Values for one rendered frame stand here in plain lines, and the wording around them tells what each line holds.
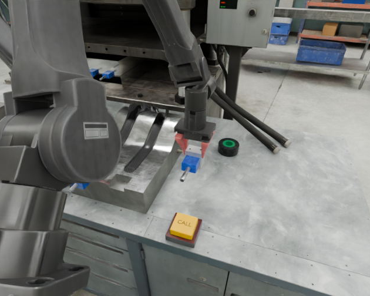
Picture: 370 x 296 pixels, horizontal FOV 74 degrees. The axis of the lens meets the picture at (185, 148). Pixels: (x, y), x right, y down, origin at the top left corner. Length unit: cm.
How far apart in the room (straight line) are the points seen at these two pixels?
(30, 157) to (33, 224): 5
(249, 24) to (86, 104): 112
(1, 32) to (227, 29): 94
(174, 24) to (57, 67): 31
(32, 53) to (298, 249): 69
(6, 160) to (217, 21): 118
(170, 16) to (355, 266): 70
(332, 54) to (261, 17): 301
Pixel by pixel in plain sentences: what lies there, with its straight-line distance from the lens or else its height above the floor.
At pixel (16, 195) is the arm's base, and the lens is 24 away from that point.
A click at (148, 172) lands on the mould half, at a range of 75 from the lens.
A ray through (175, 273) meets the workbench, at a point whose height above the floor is 53.
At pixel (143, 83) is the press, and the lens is 165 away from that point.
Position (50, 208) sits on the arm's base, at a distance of 25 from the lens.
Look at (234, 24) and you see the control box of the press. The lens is 131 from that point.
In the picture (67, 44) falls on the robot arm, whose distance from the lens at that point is 28.
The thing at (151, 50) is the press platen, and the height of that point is 103.
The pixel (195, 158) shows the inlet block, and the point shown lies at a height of 95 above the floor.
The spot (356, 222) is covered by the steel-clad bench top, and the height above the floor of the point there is 80.
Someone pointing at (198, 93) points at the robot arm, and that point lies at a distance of 60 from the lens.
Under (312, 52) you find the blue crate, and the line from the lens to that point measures 420.
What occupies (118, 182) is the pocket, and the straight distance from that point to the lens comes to 78.
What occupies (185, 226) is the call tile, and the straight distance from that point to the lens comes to 68.
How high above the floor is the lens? 139
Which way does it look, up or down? 36 degrees down
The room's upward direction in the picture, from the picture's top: straight up
